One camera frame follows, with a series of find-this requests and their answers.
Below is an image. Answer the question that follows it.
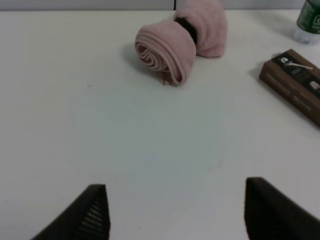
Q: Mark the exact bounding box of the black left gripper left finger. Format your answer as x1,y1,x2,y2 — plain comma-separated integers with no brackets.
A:
34,184,111,240

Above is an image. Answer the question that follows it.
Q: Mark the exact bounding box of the pink rolled towel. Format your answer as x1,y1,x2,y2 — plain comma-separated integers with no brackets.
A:
134,0,228,87

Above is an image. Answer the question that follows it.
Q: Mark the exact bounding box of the brown capsule box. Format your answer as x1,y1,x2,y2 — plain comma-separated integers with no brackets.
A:
259,49,320,126

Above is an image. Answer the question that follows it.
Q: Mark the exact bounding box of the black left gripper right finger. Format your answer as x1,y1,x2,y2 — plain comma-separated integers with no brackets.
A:
244,177,320,240

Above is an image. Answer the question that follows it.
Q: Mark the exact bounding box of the clear water bottle green label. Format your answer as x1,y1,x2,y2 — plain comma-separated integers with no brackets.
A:
293,0,320,45

